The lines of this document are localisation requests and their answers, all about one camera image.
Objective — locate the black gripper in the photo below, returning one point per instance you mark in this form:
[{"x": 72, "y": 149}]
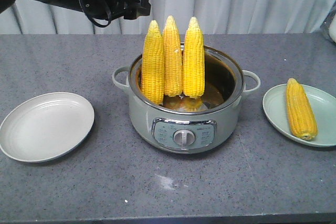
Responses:
[{"x": 132, "y": 9}]

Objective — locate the green electric cooking pot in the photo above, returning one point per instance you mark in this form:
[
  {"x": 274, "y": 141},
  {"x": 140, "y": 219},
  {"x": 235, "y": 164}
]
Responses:
[{"x": 184, "y": 125}]

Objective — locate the white pleated curtain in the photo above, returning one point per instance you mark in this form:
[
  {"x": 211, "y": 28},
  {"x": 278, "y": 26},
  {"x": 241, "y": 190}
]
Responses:
[{"x": 214, "y": 16}]

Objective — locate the beige round plate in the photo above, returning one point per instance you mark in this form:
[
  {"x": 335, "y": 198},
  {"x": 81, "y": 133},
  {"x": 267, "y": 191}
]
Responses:
[{"x": 46, "y": 127}]

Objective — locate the yellow corn cob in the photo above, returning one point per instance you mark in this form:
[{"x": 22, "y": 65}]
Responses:
[
  {"x": 194, "y": 61},
  {"x": 172, "y": 58},
  {"x": 302, "y": 121},
  {"x": 152, "y": 75}
]

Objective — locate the light green round plate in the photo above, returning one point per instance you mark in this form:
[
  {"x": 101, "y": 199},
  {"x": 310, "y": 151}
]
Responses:
[{"x": 323, "y": 106}]

